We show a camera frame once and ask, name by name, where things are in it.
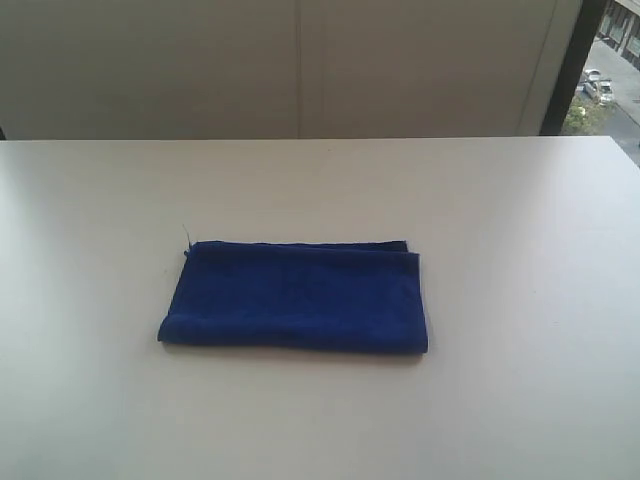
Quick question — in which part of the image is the black window frame post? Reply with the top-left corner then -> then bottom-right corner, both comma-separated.
539,0 -> 607,136

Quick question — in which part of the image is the blue towel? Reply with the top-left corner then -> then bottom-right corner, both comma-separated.
157,240 -> 428,356

